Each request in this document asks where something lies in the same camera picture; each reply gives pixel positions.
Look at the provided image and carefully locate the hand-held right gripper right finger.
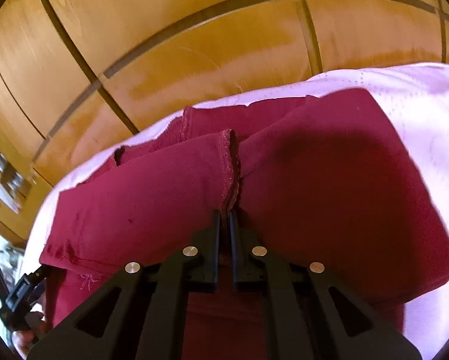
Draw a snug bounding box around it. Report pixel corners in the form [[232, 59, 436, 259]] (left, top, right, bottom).
[[229, 210, 422, 360]]

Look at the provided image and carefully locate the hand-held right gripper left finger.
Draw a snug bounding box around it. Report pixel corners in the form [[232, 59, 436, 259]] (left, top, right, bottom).
[[27, 210, 221, 360]]

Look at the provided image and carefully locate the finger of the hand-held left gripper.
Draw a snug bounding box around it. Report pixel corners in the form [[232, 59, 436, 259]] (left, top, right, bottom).
[[23, 265, 49, 289]]

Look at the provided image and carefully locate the dark red garment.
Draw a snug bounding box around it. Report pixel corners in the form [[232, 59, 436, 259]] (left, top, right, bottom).
[[40, 88, 449, 360]]

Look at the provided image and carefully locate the person's left hand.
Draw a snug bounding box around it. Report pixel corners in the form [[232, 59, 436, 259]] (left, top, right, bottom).
[[11, 309, 48, 357]]

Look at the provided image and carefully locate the wooden shelf with small items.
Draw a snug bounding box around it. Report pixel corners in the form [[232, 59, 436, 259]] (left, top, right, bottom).
[[0, 131, 38, 215]]

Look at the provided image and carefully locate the pink dotted bedsheet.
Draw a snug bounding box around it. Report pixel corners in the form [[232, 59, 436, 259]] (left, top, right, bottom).
[[23, 64, 449, 360]]

